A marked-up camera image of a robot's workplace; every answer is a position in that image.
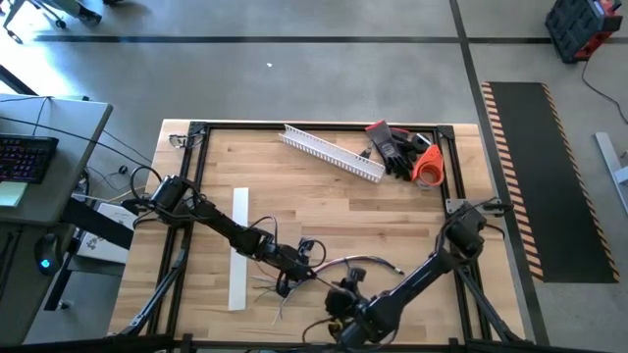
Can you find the white duct cover strip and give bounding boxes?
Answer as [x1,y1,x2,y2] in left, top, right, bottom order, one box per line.
[228,187,250,312]

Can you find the black aluminium table frame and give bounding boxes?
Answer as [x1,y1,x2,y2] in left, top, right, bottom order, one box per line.
[120,121,526,353]

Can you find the grey chair base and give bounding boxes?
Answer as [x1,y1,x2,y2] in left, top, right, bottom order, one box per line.
[0,0,103,45]

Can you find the black grey work glove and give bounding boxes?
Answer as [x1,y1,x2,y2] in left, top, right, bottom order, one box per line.
[390,127,419,166]
[365,120,414,181]

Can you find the grey metal mounting plate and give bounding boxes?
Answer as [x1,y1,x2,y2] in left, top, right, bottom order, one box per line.
[445,197,505,216]

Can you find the black and red tool box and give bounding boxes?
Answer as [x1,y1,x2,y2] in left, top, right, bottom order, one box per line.
[544,0,624,65]

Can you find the white cardboard box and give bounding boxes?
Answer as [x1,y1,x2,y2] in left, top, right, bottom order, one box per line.
[76,200,137,266]

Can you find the white cable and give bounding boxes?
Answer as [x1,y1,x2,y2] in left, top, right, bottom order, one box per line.
[271,288,295,326]

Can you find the grey metal bar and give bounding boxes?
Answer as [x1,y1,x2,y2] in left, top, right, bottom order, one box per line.
[594,130,628,217]

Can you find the green sticky note pad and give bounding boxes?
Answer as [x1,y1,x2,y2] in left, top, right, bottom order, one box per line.
[0,180,29,209]

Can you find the black keyboard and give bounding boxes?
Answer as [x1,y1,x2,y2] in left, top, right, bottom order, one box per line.
[0,134,60,185]

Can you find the clear safety glasses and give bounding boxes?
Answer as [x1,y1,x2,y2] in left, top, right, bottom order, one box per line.
[168,130,203,150]

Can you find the black computer mouse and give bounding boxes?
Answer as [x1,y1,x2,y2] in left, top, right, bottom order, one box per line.
[33,233,64,277]

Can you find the grey desk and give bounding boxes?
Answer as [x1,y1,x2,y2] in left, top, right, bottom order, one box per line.
[0,95,114,227]

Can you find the black tape roll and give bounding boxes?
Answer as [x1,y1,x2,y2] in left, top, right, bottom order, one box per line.
[409,132,434,154]

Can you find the black floor cable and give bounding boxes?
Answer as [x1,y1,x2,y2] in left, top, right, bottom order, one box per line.
[581,57,628,126]

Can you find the orange tape dispenser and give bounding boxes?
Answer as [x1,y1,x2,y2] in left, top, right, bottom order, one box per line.
[410,144,446,190]

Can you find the bundle of coloured wires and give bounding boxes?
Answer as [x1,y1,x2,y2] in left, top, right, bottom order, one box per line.
[313,254,406,276]

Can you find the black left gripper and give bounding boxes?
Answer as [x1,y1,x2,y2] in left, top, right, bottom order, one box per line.
[264,244,319,298]

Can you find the white slotted cable duct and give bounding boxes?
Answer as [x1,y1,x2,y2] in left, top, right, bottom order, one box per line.
[278,124,387,184]

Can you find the black striped floor mat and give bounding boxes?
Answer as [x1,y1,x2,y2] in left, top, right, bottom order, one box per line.
[480,81,621,284]

